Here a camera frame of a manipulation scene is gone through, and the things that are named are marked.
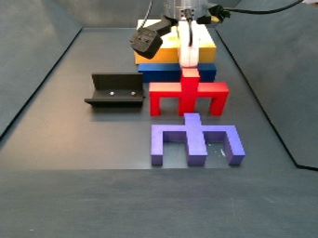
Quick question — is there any black cable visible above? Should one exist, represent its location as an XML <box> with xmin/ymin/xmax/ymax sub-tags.
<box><xmin>206</xmin><ymin>0</ymin><xmax>306</xmax><ymax>24</ymax></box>

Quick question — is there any yellow slotted board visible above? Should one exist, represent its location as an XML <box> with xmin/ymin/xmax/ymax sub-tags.
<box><xmin>134</xmin><ymin>24</ymin><xmax>217</xmax><ymax>64</ymax></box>

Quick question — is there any red fork-shaped block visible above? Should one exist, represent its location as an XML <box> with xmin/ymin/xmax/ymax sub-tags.
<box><xmin>150</xmin><ymin>68</ymin><xmax>230</xmax><ymax>116</ymax></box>

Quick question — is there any blue long block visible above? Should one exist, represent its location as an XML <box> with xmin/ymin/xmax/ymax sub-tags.
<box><xmin>138</xmin><ymin>63</ymin><xmax>218</xmax><ymax>83</ymax></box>

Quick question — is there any black angle bracket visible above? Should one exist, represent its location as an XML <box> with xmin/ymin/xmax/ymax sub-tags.
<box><xmin>84</xmin><ymin>73</ymin><xmax>145</xmax><ymax>107</ymax></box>

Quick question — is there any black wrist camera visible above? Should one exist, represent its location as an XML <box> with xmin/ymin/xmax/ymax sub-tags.
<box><xmin>130</xmin><ymin>17</ymin><xmax>177</xmax><ymax>60</ymax></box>

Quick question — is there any purple fork-shaped block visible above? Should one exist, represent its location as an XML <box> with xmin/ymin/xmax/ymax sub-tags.
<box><xmin>150</xmin><ymin>113</ymin><xmax>245</xmax><ymax>166</ymax></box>

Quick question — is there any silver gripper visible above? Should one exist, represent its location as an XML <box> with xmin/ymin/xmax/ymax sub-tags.
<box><xmin>163</xmin><ymin>0</ymin><xmax>207</xmax><ymax>67</ymax></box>

